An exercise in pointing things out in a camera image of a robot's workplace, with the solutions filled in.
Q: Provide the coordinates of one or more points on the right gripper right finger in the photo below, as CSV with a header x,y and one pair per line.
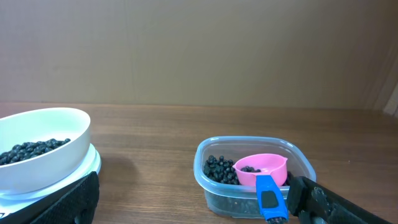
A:
x,y
313,203

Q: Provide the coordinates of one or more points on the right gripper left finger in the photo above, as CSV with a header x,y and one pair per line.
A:
x,y
75,203

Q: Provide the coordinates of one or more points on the pink scoop with blue handle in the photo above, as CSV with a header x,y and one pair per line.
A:
x,y
267,172

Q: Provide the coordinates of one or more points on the white bowl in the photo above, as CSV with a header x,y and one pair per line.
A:
x,y
46,169

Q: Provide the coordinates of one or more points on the white digital kitchen scale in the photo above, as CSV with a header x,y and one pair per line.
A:
x,y
13,203

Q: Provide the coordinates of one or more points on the black beans in bowl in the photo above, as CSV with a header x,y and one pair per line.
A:
x,y
28,150

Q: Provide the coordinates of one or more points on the clear plastic food container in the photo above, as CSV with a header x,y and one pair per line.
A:
x,y
239,201

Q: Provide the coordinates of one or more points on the black beans in container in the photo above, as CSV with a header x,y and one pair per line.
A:
x,y
219,169

